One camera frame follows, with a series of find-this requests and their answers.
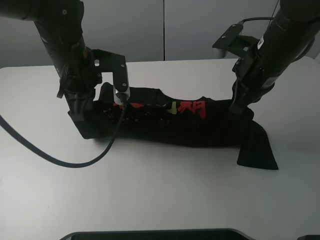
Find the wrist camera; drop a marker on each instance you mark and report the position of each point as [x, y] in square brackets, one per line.
[114, 63]
[234, 42]

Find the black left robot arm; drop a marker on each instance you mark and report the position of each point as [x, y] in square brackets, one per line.
[59, 24]

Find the black printed t-shirt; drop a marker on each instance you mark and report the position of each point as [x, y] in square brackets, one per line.
[151, 115]

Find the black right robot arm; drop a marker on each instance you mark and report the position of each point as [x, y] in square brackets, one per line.
[292, 29]

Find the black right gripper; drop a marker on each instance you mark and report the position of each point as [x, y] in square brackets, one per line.
[252, 82]

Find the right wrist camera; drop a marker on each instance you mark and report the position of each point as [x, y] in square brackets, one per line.
[234, 42]

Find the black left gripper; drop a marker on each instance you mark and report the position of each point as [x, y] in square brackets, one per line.
[77, 84]

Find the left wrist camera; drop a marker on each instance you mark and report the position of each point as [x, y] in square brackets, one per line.
[114, 63]

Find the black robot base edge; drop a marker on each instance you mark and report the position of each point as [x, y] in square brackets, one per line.
[182, 234]

